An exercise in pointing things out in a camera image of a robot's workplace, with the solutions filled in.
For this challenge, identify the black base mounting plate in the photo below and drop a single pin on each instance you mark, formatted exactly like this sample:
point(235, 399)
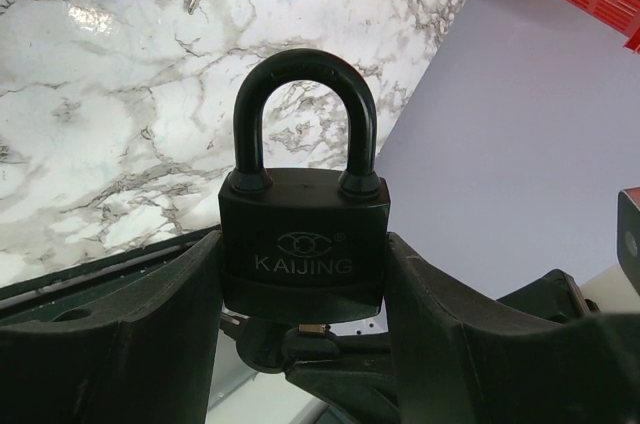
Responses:
point(44, 298)

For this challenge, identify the all black padlock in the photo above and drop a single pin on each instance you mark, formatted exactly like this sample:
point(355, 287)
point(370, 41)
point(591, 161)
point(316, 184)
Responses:
point(304, 245)

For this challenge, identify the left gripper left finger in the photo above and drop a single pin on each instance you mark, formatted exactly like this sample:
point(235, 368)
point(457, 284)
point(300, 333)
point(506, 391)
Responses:
point(143, 353)

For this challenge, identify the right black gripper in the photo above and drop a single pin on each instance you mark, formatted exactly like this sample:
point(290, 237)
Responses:
point(554, 297)

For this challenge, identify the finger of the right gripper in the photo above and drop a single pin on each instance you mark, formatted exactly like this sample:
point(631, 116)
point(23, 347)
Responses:
point(352, 373)

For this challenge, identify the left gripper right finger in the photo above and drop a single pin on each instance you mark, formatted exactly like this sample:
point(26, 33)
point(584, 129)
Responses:
point(461, 357)

